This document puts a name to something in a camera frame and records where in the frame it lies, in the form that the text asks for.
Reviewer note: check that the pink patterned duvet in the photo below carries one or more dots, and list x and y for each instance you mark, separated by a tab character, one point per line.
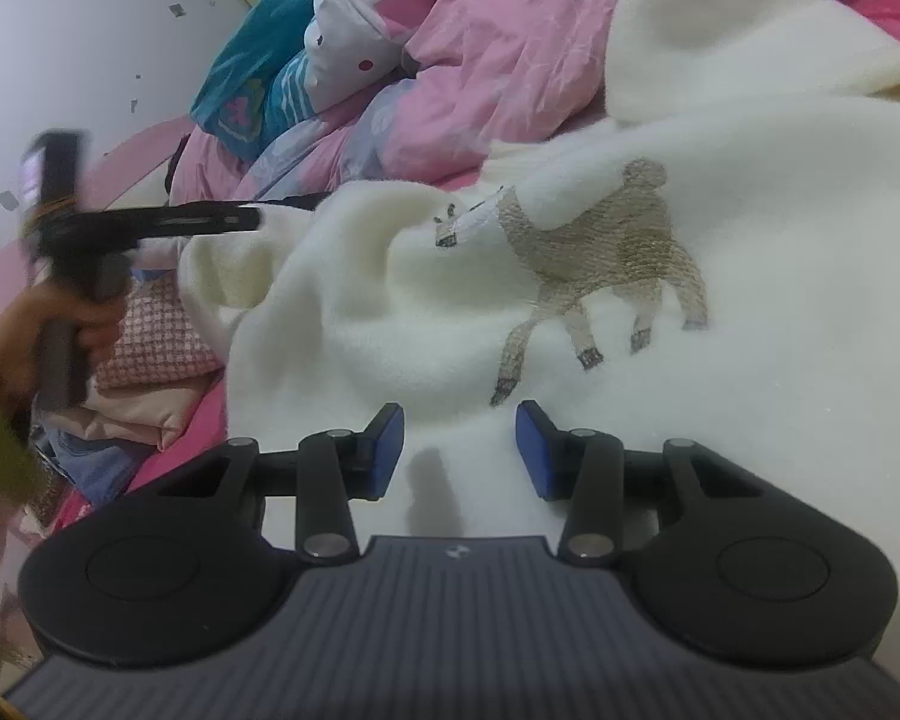
310	94

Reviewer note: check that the black folded garment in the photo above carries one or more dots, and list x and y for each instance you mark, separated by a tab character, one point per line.
306	202

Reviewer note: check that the pink padded headboard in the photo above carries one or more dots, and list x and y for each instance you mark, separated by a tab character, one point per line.
129	175

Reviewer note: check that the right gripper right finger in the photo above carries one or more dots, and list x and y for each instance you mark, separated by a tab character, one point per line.
720	559

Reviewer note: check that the person's left hand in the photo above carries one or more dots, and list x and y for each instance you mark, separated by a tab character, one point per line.
98	329

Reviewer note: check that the cream white fleece sweater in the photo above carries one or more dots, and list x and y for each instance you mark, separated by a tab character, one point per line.
645	277

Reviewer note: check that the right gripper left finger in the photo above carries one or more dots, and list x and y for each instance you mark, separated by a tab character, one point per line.
199	558

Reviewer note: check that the stack of folded clothes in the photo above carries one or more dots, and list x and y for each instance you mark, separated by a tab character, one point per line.
154	404

